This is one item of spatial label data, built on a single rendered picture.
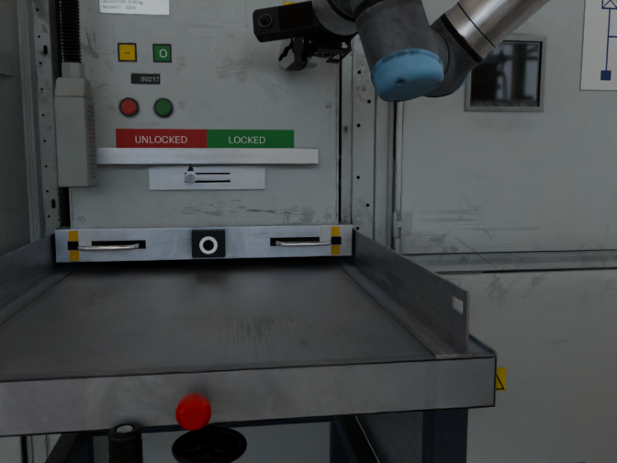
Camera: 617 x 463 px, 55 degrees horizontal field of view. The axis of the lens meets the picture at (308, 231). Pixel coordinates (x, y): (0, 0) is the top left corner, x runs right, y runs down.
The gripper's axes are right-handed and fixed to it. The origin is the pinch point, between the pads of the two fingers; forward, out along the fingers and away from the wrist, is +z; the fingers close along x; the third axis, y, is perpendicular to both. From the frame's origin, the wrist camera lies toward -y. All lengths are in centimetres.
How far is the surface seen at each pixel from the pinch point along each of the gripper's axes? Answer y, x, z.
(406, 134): 30.4, -10.4, 8.4
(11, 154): -46, -10, 26
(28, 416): -42, -51, -31
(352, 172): 20.2, -16.8, 15.3
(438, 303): 2, -45, -36
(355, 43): 20.7, 8.9, 8.2
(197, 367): -26, -48, -35
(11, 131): -45, -6, 26
